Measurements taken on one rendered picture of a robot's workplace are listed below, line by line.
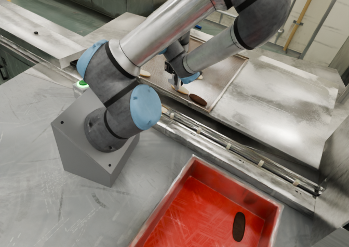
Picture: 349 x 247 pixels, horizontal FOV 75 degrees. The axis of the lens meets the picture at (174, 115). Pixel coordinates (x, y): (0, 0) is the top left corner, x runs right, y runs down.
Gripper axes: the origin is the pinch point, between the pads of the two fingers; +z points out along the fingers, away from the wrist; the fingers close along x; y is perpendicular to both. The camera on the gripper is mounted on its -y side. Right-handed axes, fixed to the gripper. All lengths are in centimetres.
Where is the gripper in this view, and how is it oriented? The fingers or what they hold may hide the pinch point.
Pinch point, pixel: (180, 86)
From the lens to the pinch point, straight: 112.5
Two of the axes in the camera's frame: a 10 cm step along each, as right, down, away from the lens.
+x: -5.6, 6.2, -5.5
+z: -0.5, 6.4, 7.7
